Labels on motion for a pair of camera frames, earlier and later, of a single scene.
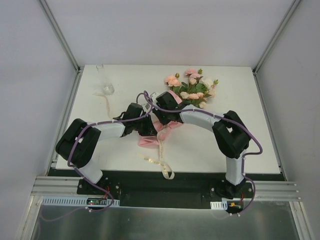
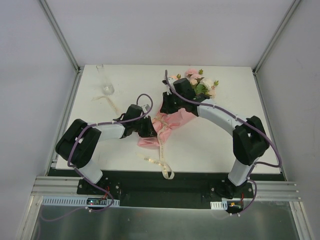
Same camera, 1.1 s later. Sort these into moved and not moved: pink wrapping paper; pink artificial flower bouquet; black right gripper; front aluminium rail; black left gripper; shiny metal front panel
Moved: pink wrapping paper; black right gripper
Not moved: pink artificial flower bouquet; black left gripper; front aluminium rail; shiny metal front panel
